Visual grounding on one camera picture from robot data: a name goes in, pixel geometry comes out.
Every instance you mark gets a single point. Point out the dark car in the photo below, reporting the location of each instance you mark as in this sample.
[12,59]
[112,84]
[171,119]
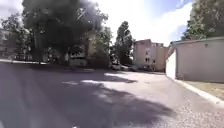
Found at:
[133,68]

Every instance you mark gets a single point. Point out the tall narrow tree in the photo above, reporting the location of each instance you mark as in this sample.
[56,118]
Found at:
[124,43]

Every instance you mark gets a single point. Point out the yellowish building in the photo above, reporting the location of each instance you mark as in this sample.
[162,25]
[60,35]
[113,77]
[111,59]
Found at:
[89,46]

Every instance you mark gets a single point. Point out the pink apartment building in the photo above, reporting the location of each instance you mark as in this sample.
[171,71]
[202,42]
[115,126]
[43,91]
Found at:
[148,53]

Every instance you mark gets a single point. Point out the grey asphalt road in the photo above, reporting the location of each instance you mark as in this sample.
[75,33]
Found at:
[100,106]

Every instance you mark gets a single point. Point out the large dark tree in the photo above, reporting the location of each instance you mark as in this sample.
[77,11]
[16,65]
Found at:
[56,26]

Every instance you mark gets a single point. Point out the grey garage building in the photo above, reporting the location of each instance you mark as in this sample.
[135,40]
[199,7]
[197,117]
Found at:
[200,60]

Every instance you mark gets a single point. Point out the pale kerb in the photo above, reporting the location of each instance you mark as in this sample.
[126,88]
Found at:
[200,92]

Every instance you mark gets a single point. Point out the grass strip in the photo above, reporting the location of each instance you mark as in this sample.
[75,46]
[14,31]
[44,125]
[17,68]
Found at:
[212,88]

